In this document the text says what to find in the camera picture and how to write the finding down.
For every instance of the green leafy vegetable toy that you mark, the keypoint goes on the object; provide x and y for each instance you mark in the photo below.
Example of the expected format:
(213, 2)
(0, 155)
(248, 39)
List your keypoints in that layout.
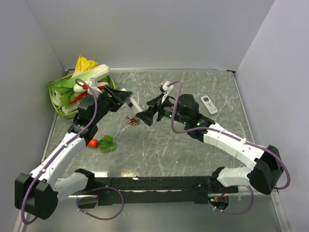
(64, 87)

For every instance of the green plastic basket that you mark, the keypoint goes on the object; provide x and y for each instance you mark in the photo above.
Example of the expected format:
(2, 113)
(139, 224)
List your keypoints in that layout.
(70, 111)

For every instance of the white air conditioner remote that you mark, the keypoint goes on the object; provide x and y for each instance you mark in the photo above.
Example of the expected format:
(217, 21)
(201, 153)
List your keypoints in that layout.
(209, 105)

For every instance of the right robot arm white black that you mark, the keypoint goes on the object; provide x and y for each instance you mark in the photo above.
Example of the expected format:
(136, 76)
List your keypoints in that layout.
(261, 169)

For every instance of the white radish toy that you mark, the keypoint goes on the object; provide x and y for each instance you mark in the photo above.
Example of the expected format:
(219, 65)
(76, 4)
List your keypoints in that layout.
(79, 85)

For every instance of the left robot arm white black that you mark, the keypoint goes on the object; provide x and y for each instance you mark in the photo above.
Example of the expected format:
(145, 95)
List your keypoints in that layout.
(39, 192)

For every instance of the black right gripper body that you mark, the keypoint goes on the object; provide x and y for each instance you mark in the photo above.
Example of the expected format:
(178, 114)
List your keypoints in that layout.
(164, 109)

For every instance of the aluminium frame rail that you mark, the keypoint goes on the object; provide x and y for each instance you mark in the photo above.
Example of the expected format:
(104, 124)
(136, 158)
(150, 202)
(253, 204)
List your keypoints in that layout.
(19, 225)

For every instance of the napa cabbage toy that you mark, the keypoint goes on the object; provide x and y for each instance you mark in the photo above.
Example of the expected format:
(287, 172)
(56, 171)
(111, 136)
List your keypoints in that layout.
(87, 69)

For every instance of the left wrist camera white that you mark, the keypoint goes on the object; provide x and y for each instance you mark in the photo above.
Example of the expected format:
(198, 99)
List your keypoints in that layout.
(93, 87)

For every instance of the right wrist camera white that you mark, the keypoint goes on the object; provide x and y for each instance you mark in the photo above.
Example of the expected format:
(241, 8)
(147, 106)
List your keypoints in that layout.
(166, 88)

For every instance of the red chili pepper toy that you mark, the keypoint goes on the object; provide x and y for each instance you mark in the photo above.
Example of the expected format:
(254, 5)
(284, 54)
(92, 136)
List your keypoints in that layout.
(85, 89)

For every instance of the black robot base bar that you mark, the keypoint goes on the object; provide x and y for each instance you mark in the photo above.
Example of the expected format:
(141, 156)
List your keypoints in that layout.
(162, 189)

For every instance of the orange carrot toy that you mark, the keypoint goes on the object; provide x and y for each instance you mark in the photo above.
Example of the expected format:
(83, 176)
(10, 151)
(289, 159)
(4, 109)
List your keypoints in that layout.
(105, 144)

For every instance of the pile of colourful batteries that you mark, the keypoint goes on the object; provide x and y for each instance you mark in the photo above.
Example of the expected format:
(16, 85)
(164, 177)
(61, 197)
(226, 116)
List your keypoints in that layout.
(133, 120)

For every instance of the red white remote control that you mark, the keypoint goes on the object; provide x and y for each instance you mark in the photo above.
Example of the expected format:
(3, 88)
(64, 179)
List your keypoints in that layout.
(133, 105)

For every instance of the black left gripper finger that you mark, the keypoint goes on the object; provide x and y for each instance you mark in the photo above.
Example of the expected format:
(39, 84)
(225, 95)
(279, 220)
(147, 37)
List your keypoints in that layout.
(113, 91)
(118, 101)

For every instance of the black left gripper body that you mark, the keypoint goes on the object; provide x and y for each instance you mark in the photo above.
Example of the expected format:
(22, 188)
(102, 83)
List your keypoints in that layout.
(104, 103)

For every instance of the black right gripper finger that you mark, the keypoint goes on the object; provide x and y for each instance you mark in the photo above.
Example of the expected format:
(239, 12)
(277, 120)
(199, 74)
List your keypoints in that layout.
(147, 116)
(154, 102)

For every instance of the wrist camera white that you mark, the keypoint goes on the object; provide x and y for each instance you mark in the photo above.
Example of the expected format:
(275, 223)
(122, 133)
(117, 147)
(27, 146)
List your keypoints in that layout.
(93, 87)
(166, 88)

